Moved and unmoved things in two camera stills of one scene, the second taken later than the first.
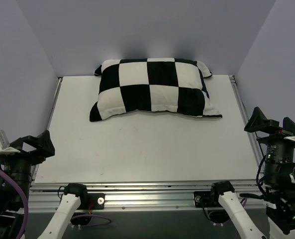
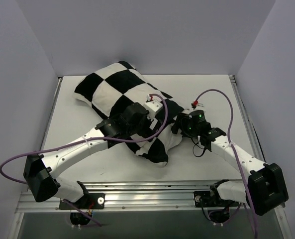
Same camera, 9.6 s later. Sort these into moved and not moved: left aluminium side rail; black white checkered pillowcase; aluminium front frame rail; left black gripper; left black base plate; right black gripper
Moved: left black gripper; right black gripper; black white checkered pillowcase
Not moved: aluminium front frame rail; left aluminium side rail; left black base plate
